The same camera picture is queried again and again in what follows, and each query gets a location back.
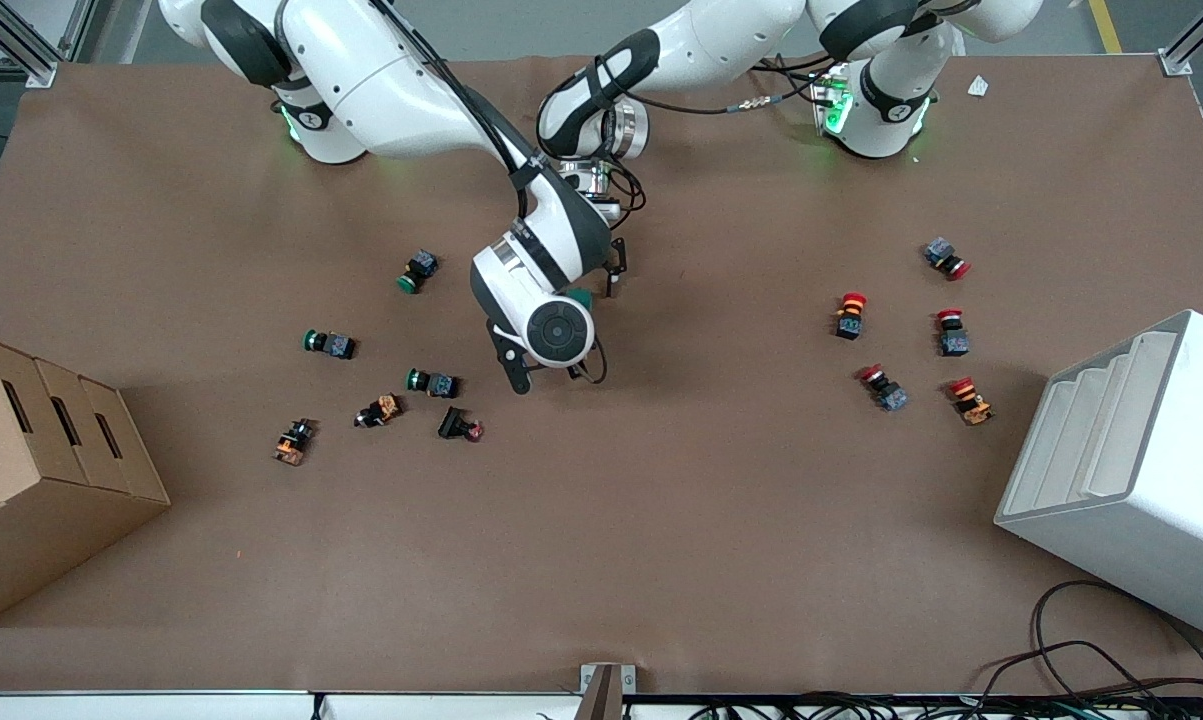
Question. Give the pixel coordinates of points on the aluminium frame post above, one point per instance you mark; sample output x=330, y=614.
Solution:
x=1193, y=40
x=21, y=45

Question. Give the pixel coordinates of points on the metal table edge bracket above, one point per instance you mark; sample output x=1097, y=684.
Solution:
x=603, y=692

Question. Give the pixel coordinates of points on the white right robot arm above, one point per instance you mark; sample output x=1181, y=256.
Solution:
x=391, y=90

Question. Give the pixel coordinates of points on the red push button orange base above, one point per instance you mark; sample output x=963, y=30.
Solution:
x=971, y=402

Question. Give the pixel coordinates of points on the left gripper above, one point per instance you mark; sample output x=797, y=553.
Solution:
x=616, y=262

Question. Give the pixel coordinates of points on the small white paper scrap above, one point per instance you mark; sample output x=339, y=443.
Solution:
x=978, y=86

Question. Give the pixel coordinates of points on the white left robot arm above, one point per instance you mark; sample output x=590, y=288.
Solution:
x=721, y=40

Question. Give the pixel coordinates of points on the black square push button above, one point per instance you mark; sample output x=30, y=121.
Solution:
x=458, y=424

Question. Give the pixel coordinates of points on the green mushroom push button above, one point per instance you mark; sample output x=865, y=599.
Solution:
x=331, y=345
x=419, y=270
x=435, y=383

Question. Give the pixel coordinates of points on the green load switch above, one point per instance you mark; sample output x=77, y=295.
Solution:
x=582, y=298

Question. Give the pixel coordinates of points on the red mushroom push button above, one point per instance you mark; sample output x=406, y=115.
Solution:
x=850, y=315
x=953, y=335
x=885, y=389
x=946, y=257

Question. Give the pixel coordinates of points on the white table edge rail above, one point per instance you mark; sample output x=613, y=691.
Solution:
x=161, y=705

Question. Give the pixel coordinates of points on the white stepped storage box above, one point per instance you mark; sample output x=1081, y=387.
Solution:
x=1161, y=480

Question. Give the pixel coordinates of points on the black selector switch orange base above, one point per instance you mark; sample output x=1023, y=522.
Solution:
x=381, y=410
x=294, y=442

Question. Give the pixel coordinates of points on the brown cardboard box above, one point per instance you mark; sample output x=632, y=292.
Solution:
x=51, y=480

